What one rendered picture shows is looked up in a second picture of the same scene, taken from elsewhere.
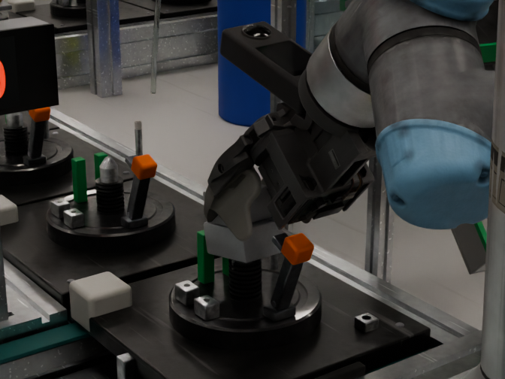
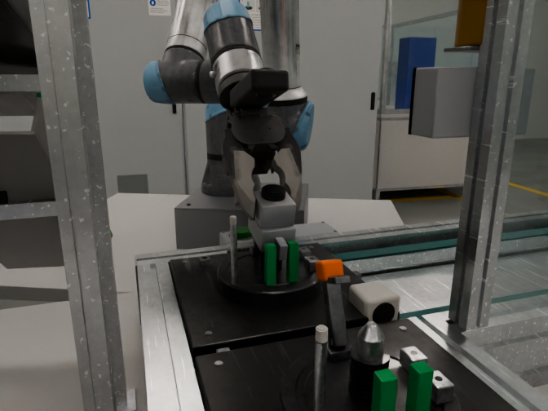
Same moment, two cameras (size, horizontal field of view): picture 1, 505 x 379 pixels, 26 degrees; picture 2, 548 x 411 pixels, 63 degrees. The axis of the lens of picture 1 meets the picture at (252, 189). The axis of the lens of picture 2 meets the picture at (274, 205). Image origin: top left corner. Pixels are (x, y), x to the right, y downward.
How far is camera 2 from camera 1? 1.45 m
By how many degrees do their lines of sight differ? 140
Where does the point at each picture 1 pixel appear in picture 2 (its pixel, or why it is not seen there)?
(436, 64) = not seen: hidden behind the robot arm
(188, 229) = (267, 386)
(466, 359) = (169, 254)
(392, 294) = (151, 293)
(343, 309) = (205, 276)
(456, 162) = not seen: hidden behind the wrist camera
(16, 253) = (476, 380)
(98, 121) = not seen: outside the picture
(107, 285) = (368, 286)
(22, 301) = (444, 333)
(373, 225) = (114, 298)
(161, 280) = (320, 318)
